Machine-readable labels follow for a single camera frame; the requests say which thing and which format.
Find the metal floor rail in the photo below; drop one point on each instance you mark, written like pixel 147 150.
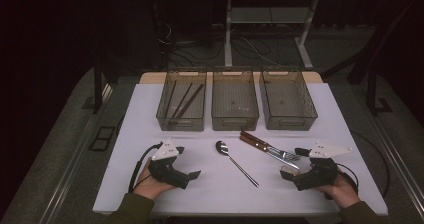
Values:
pixel 66 180
pixel 401 170

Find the black metal stand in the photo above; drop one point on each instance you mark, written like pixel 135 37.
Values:
pixel 97 90
pixel 371 90

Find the clear grey storage bin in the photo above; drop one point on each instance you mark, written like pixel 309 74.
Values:
pixel 286 100
pixel 193 122
pixel 235 100

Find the person's right hand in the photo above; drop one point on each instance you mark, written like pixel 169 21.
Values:
pixel 340 192

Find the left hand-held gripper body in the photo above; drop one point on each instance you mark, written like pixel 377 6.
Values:
pixel 166 174

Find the white desk with metal frame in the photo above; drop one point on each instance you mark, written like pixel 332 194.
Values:
pixel 266 14

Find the metal spoon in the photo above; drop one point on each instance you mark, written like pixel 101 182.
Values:
pixel 222 148

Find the person's left hand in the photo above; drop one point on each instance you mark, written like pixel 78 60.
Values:
pixel 148 184

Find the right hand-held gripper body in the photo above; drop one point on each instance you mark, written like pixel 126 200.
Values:
pixel 316 177

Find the black floor frame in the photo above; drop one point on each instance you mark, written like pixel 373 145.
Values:
pixel 95 145

